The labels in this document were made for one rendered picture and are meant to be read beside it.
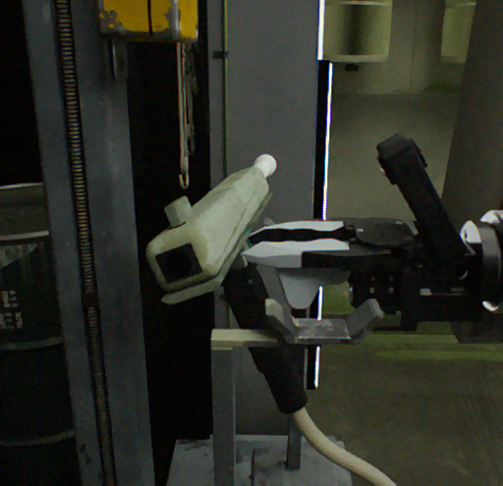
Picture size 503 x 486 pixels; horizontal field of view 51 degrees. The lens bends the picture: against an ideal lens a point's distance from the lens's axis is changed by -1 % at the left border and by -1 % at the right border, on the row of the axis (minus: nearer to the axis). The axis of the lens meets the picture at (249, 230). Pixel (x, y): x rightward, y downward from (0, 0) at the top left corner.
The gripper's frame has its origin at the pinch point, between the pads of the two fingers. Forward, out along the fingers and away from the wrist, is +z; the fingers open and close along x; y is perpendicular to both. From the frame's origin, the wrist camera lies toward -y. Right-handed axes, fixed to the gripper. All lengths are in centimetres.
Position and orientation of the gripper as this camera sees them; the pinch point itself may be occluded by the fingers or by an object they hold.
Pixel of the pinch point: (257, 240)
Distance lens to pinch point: 48.0
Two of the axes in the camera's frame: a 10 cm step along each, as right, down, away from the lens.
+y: 0.4, 9.4, 3.4
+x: 0.9, -3.4, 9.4
